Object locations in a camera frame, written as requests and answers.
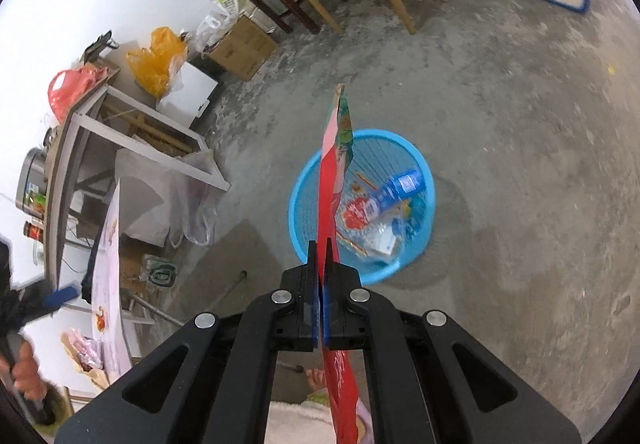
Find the red snack wrapper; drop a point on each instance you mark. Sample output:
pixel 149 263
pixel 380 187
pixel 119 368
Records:
pixel 357 214

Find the white foam box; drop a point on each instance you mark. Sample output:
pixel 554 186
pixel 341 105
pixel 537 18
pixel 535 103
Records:
pixel 187 94

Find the red plastic bag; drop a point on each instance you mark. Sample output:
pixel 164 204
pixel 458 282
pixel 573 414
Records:
pixel 70 91

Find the white fleece clothing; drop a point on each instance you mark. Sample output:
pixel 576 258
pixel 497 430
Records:
pixel 295 424

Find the clear plastic bag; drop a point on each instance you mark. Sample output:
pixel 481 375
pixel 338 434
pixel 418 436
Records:
pixel 195 209

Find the person's left hand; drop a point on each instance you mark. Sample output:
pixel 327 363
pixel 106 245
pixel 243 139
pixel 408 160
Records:
pixel 27 374

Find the red packaging bag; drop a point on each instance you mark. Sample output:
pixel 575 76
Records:
pixel 330 184

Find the white sack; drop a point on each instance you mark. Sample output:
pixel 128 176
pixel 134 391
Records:
pixel 145 194

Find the silver rice cooker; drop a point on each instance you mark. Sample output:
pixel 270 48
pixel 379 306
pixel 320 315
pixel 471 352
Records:
pixel 32 174

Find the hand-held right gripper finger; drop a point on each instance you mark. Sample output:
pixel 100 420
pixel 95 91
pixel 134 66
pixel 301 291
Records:
pixel 326 324
pixel 315 324

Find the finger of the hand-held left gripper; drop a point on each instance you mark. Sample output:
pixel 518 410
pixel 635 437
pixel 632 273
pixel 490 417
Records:
pixel 62 296

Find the clear snack jar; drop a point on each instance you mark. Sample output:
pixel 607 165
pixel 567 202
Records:
pixel 37 201

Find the pink snack packet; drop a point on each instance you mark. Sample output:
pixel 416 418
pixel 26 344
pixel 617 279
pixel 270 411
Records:
pixel 85 351

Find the yellow plastic bag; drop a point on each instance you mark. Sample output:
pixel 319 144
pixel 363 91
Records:
pixel 155 64

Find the large cardboard box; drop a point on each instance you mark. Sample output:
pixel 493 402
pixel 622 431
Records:
pixel 245 49

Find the white side table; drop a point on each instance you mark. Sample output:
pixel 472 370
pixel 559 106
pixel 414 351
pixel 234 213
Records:
pixel 212 169

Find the red-lidded sauce jar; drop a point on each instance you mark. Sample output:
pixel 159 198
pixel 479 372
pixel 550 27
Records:
pixel 34 230

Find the blue plastic wastebasket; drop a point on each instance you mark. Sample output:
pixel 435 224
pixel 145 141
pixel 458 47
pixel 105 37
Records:
pixel 300 219

